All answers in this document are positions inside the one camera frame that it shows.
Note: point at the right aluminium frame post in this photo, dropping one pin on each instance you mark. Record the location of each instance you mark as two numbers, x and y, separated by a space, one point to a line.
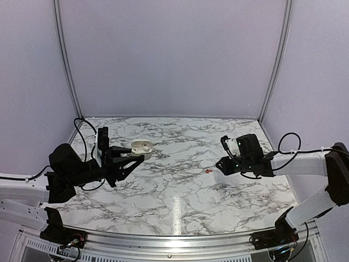
285 29

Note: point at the aluminium front rail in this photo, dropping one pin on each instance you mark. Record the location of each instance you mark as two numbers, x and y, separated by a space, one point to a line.
103 246

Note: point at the aluminium frame post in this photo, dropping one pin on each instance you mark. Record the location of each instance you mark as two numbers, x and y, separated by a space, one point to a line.
57 15
285 29

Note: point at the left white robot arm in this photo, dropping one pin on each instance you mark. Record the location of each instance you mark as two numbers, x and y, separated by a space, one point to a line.
22 196

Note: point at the left aluminium frame post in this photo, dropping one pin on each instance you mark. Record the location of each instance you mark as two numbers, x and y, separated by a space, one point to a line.
57 15

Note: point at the white earbuds charging case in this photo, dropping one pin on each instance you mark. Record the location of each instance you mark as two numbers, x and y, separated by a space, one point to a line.
141 147

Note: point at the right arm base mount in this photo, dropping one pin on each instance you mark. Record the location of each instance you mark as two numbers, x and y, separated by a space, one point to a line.
274 236

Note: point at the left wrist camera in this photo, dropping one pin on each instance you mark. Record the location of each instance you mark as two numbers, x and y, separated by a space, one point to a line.
101 144

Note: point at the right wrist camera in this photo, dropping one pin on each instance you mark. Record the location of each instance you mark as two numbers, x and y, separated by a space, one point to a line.
230 146

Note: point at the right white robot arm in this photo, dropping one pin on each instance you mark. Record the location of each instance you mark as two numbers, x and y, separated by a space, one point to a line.
245 154

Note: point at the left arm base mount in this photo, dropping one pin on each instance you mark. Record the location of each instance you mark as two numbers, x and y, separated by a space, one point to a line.
56 232

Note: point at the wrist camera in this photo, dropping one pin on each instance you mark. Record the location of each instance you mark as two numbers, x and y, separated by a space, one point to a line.
230 146
101 144

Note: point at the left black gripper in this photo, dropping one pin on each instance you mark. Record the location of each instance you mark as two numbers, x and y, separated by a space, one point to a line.
110 170

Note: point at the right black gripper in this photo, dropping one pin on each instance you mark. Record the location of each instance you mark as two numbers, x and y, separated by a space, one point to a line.
226 171

